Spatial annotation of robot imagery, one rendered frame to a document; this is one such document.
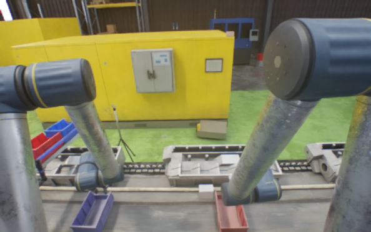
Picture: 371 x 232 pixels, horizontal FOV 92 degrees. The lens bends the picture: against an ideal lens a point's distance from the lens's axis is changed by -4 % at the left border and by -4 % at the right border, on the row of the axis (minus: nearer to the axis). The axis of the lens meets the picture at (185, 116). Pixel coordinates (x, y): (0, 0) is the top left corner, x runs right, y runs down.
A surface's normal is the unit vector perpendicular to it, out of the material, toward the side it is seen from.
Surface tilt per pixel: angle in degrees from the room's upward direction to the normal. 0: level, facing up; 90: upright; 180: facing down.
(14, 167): 68
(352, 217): 85
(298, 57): 88
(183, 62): 90
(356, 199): 86
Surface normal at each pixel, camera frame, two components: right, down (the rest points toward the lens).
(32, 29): -0.02, 0.47
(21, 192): 0.88, -0.17
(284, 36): -0.99, -0.03
